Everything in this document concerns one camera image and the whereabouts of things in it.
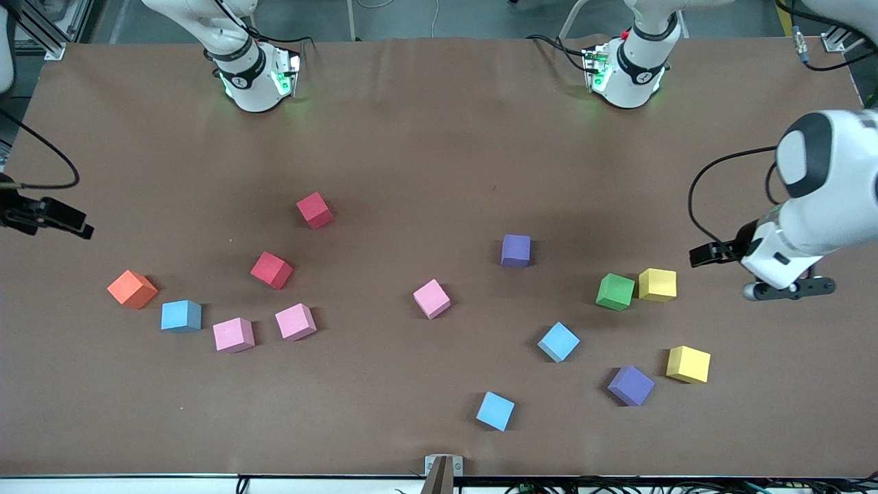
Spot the brown table cover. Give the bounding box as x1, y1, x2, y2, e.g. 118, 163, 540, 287
0, 34, 878, 479

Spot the pink foam block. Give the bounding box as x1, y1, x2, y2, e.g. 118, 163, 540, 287
274, 303, 318, 342
212, 317, 256, 354
412, 279, 452, 320

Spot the green foam block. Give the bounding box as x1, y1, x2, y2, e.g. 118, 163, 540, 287
595, 272, 636, 311

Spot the orange foam block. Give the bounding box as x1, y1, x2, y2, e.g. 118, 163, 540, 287
107, 270, 159, 310

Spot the metal table bracket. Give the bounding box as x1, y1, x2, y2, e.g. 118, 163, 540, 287
424, 454, 464, 494

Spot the blue foam block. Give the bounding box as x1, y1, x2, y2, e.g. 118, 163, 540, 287
161, 300, 202, 334
536, 321, 581, 364
475, 391, 516, 432

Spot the black cable with metal connector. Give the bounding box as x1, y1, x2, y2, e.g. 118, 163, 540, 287
785, 0, 878, 73

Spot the purple foam block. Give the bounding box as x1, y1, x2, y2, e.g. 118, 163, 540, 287
606, 365, 656, 408
500, 234, 532, 268

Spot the red foam block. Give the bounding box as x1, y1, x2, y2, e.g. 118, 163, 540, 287
296, 191, 335, 231
250, 251, 294, 290

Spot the aluminium frame profile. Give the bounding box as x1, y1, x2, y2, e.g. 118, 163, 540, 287
0, 0, 69, 61
820, 21, 878, 54

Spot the yellow foam block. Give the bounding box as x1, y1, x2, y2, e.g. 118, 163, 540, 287
638, 268, 678, 303
665, 345, 711, 384

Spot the black arm base cable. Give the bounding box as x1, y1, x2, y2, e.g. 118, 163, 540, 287
525, 33, 592, 73

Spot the thin white cable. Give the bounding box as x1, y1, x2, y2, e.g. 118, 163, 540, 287
357, 0, 443, 38

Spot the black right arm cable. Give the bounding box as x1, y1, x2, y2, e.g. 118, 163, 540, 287
0, 108, 81, 191

